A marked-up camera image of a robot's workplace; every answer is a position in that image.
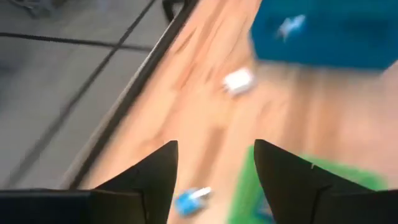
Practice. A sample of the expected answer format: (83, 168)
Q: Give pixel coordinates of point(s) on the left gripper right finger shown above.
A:
(289, 186)

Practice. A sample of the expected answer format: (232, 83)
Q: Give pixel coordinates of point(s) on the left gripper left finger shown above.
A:
(146, 193)

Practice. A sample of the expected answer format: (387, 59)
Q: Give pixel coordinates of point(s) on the blue charger plug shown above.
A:
(186, 202)

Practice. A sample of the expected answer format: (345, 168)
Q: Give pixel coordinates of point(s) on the white charger plug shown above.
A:
(238, 81)

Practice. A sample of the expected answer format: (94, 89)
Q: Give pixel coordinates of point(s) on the green plastic basket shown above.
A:
(245, 186)

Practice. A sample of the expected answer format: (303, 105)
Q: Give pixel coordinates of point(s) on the blue plastic tray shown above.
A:
(342, 37)

